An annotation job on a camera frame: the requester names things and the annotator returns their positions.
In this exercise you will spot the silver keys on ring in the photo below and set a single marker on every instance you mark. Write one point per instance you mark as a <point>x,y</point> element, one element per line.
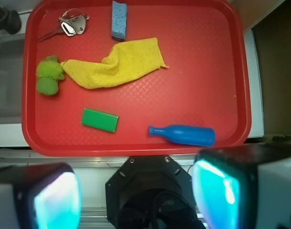
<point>71,23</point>

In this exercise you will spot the blue sponge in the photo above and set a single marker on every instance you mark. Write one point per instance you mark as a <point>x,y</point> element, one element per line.
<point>119,21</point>

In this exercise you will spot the yellow knitted cloth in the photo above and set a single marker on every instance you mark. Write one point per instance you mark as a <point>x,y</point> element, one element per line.
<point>126,62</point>

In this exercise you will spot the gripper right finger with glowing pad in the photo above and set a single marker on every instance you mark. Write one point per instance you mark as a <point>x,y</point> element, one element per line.
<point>244,187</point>

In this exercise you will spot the green rectangular block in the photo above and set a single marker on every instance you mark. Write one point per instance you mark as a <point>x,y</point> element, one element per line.
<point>99,120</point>

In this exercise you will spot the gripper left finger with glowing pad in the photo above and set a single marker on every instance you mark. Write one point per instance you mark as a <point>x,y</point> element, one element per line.
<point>46,196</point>

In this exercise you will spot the black clamp knob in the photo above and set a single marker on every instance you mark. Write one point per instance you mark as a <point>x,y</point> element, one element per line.
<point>10,21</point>

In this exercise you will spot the green plush animal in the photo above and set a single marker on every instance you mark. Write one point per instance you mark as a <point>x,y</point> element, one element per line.
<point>49,72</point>

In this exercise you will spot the blue plastic bottle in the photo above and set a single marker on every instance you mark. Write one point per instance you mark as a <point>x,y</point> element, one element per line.
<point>185,135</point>

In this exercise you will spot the red plastic tray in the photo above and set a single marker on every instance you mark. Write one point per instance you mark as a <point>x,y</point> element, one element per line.
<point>205,83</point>

